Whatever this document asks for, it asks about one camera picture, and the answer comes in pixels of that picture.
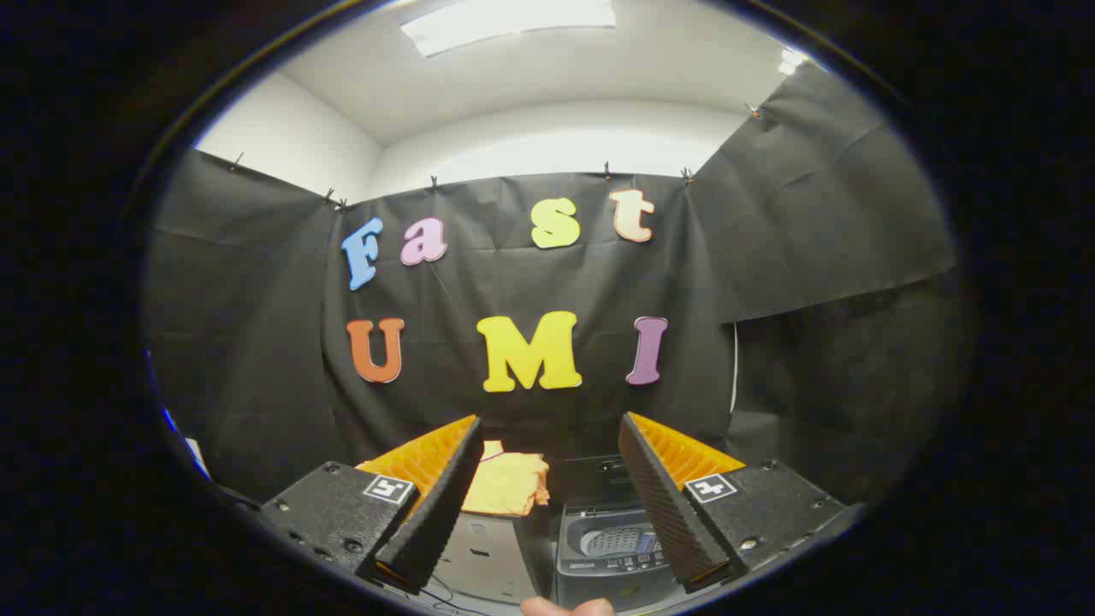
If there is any grey cabinet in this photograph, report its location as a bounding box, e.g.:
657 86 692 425
432 512 550 605

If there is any ceiling light panel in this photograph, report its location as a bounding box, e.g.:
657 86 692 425
400 0 617 58

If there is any grey washing machine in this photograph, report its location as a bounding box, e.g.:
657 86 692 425
552 500 685 613

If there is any dark transparent washing machine lid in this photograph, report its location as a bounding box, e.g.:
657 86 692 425
556 455 641 507

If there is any thin black floor cable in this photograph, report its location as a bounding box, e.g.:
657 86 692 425
376 575 490 616

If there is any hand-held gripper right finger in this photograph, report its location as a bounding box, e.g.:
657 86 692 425
618 412 865 593

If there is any orange polo shirt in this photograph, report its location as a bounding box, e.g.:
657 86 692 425
462 441 551 518

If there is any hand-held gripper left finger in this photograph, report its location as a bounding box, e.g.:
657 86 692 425
259 415 484 595

